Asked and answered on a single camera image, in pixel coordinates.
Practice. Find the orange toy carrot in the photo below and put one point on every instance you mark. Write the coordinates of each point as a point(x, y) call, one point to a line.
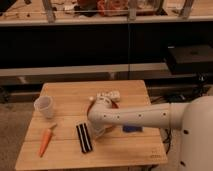
point(47, 135)

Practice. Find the black box on shelf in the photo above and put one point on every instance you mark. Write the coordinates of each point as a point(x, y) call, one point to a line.
point(190, 59)

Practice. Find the blue rectangular block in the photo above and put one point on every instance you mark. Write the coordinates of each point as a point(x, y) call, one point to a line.
point(129, 129)

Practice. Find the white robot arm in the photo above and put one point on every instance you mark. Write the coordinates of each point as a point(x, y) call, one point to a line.
point(194, 119)

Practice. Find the orange plate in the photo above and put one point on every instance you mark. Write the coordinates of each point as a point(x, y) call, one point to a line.
point(114, 103)

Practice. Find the translucent plastic cup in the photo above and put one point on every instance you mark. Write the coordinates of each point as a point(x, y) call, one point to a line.
point(44, 105)

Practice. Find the white arm end effector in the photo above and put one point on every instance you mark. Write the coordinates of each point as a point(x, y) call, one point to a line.
point(97, 130)

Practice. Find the black striped eraser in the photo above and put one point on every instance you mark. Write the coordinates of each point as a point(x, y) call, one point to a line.
point(84, 138)

